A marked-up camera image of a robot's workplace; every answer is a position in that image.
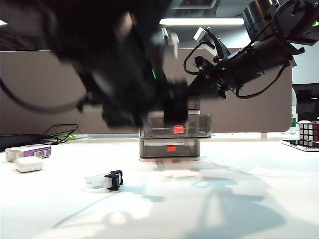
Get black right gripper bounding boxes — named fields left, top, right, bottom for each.
left=188, top=56, right=241, bottom=100

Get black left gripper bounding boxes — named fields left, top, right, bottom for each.
left=163, top=79, right=189, bottom=125

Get transparent tape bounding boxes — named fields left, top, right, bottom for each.
left=84, top=170, right=124, bottom=192

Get smoky drawer with white paper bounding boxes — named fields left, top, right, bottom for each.
left=140, top=138, right=201, bottom=158

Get brown desk partition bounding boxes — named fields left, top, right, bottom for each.
left=0, top=47, right=293, bottom=136

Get white bottle, green label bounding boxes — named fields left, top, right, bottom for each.
left=290, top=89, right=299, bottom=130

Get white flat tray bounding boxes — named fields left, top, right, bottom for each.
left=280, top=139, right=319, bottom=152

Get black monitor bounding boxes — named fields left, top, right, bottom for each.
left=291, top=84, right=319, bottom=123

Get black Rubik's cube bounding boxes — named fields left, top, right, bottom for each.
left=298, top=120, right=319, bottom=149

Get purple white barcode box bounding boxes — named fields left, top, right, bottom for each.
left=5, top=145, right=52, bottom=163

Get white earbuds case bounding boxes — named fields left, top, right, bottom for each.
left=14, top=156, right=45, bottom=173

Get black right camera cable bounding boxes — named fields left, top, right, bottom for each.
left=183, top=42, right=215, bottom=76

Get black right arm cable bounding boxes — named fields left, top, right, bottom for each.
left=235, top=62, right=288, bottom=100

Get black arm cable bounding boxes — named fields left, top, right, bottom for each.
left=235, top=62, right=288, bottom=100
left=0, top=79, right=88, bottom=114

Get white drawer cabinet frame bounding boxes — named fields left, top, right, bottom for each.
left=138, top=98, right=202, bottom=163

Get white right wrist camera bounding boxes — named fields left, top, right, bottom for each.
left=193, top=27, right=231, bottom=63

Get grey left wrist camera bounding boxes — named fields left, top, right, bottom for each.
left=152, top=27, right=180, bottom=60

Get black desk cables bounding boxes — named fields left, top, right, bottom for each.
left=39, top=123, right=80, bottom=145

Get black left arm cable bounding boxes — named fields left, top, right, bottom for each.
left=0, top=79, right=88, bottom=114

